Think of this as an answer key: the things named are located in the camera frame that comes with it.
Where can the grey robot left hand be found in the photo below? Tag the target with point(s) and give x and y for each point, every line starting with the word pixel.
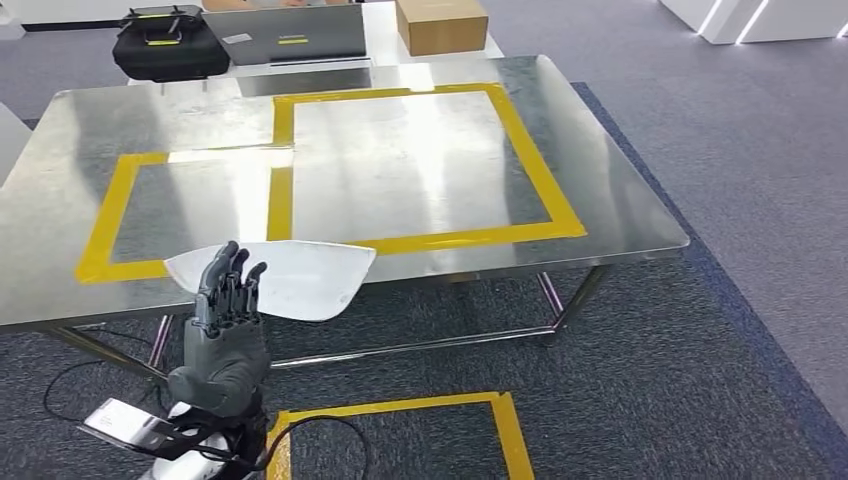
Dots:
pixel 225 358

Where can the white curved body panel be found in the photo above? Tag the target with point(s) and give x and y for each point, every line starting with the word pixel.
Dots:
pixel 305 285

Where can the stainless steel workbench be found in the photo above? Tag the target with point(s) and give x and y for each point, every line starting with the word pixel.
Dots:
pixel 609 185

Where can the white office desk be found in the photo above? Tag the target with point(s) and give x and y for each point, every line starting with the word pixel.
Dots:
pixel 10 146

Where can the black equipment bag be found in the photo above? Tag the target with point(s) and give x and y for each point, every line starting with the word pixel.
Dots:
pixel 169 60

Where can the grey laptop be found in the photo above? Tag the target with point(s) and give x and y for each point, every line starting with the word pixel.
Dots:
pixel 285 33

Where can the brown cardboard box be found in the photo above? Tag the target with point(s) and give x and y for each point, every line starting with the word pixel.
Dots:
pixel 440 30

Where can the white lit display block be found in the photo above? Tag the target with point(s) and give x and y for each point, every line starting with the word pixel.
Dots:
pixel 788 20

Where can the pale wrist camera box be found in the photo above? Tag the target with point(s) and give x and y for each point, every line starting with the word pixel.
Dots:
pixel 126 424

